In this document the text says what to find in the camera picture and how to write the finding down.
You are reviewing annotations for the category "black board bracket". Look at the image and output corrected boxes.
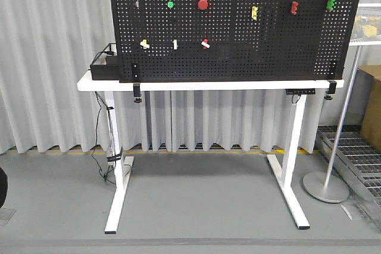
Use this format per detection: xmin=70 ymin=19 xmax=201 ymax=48
xmin=132 ymin=62 xmax=140 ymax=81
xmin=329 ymin=60 xmax=337 ymax=77

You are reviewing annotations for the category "green-white toggle switch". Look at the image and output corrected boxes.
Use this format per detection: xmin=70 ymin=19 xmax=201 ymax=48
xmin=173 ymin=39 xmax=178 ymax=50

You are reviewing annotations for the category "right black board bracket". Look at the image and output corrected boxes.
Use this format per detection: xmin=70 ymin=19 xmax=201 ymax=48
xmin=329 ymin=60 xmax=337 ymax=77

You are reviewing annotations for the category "black round object left edge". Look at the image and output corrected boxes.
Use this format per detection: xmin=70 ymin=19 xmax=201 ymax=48
xmin=0 ymin=168 xmax=8 ymax=208

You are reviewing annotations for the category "yellow clamp handle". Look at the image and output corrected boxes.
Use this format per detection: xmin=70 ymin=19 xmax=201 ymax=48
xmin=251 ymin=6 xmax=258 ymax=21

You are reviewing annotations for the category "desk height control panel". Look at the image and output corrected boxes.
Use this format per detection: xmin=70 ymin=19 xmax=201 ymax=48
xmin=286 ymin=89 xmax=316 ymax=96

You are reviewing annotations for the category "brown cardboard box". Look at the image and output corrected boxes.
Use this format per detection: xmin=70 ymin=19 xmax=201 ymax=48
xmin=360 ymin=65 xmax=380 ymax=150

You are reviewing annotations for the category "black cable bundle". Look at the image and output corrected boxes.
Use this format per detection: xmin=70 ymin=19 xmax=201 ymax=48
xmin=90 ymin=90 xmax=123 ymax=183

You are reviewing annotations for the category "green round push button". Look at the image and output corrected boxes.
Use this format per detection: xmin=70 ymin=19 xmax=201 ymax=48
xmin=167 ymin=1 xmax=174 ymax=9

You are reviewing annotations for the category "lower red mushroom button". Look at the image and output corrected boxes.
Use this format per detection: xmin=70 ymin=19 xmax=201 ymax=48
xmin=197 ymin=0 xmax=209 ymax=11

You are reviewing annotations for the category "red toggle switch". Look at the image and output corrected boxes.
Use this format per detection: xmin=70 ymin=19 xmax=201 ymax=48
xmin=201 ymin=39 xmax=210 ymax=49

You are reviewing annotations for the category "white shelf with items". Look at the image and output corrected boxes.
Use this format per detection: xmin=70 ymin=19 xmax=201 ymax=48
xmin=349 ymin=3 xmax=380 ymax=46

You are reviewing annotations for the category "red clamp handle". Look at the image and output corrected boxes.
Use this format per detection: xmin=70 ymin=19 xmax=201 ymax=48
xmin=291 ymin=1 xmax=299 ymax=15

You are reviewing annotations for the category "left black table clamp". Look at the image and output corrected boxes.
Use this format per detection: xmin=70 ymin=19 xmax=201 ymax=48
xmin=133 ymin=83 xmax=142 ymax=104

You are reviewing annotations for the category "black table clamp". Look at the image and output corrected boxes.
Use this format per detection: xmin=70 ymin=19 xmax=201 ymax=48
xmin=133 ymin=83 xmax=142 ymax=104
xmin=324 ymin=80 xmax=337 ymax=101

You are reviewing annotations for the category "white standing desk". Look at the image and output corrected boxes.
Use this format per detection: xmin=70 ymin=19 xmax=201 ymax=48
xmin=77 ymin=71 xmax=344 ymax=234

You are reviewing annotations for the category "yellow toggle switch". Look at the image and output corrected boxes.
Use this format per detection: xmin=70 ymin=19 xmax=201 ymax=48
xmin=140 ymin=39 xmax=150 ymax=49

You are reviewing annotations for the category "black perforated pegboard panel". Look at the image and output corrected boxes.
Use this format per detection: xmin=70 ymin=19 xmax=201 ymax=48
xmin=111 ymin=0 xmax=359 ymax=83

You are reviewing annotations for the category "grey pleated curtain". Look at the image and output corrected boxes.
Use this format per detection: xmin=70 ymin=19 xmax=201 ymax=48
xmin=0 ymin=0 xmax=381 ymax=155

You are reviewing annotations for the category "right black table clamp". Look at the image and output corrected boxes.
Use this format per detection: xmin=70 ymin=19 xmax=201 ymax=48
xmin=324 ymin=80 xmax=337 ymax=101

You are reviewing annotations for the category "grey round-base stand pole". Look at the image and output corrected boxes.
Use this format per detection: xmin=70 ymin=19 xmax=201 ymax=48
xmin=302 ymin=46 xmax=363 ymax=204

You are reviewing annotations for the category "metal floor grating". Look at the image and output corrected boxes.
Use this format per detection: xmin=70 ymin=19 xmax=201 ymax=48
xmin=312 ymin=126 xmax=380 ymax=228

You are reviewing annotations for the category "left black board bracket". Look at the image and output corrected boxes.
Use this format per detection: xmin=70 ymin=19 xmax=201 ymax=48
xmin=132 ymin=62 xmax=140 ymax=81

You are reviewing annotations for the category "green clamp handle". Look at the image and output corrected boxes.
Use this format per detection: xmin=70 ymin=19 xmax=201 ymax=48
xmin=326 ymin=0 xmax=336 ymax=11

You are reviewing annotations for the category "black electronics box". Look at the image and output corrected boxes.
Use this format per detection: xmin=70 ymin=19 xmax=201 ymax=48
xmin=90 ymin=43 xmax=120 ymax=80

